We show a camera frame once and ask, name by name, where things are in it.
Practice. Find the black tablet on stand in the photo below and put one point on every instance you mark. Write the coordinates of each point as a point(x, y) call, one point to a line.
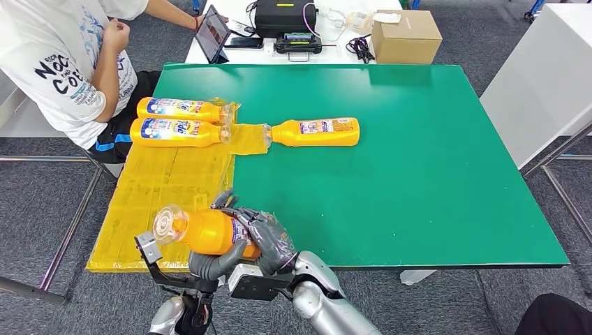
point(211, 33)

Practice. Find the small white adapter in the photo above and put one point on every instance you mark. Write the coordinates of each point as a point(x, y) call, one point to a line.
point(268, 45)

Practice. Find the person's right hand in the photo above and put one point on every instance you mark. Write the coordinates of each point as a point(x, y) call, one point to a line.
point(116, 36)

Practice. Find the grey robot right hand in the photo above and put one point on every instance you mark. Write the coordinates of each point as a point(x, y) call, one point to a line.
point(273, 245)

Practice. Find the person's left hand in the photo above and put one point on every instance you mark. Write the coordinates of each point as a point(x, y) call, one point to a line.
point(223, 18)

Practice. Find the black carrying case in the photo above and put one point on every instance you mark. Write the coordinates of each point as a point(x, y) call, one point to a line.
point(281, 20)

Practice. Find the black handheld controller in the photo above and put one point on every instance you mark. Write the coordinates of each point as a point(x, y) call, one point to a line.
point(297, 45)

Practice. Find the brown cardboard box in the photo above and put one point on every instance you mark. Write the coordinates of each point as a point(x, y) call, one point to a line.
point(406, 43)

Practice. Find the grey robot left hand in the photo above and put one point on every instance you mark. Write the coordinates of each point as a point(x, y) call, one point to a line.
point(212, 270)

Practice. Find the clear plastic bag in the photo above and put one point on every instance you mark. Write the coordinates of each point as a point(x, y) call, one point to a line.
point(360, 20)

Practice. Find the blue table leg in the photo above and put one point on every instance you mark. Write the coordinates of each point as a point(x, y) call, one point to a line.
point(414, 3)
point(196, 4)

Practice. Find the orange detergent bottle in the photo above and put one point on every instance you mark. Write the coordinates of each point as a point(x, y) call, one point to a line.
point(185, 115)
point(203, 233)
point(175, 138)
point(319, 138)

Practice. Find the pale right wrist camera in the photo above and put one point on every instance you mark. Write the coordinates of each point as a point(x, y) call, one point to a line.
point(254, 284)

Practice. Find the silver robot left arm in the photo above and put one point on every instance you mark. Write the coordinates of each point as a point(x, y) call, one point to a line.
point(164, 319)

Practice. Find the person's left forearm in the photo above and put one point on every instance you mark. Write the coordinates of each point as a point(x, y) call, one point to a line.
point(175, 11)

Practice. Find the white table foot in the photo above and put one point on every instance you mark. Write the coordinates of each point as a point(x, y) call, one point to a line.
point(416, 277)

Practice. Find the yellow taped cardboard sheet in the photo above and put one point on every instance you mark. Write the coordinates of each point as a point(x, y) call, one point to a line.
point(152, 185)

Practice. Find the white paper slip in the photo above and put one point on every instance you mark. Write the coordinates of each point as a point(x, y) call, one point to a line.
point(387, 17)

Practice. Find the person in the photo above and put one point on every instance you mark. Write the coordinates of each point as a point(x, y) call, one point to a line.
point(46, 69)

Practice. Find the person's right forearm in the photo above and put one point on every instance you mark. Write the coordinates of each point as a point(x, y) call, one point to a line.
point(108, 83)

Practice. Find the black smartphone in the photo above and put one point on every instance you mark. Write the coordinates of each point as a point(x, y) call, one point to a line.
point(244, 41)

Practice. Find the black rounded object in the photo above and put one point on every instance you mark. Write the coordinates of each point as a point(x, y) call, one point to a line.
point(557, 318)

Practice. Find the blue wheeled frame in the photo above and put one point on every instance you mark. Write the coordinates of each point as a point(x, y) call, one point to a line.
point(535, 6)

